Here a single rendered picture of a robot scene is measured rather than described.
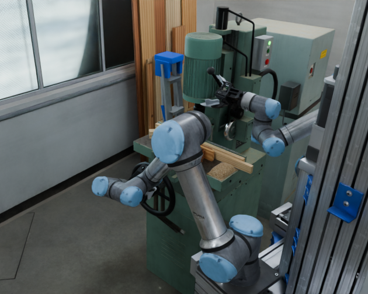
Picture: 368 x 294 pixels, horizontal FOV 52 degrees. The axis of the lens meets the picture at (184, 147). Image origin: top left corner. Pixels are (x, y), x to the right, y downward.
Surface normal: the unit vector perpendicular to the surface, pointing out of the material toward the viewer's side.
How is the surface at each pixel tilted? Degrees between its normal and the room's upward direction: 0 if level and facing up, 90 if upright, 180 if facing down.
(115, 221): 0
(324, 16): 90
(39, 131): 90
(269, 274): 0
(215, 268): 97
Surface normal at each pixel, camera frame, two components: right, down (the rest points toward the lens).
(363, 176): -0.78, 0.26
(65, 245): 0.05, -0.88
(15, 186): 0.81, 0.31
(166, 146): -0.63, 0.23
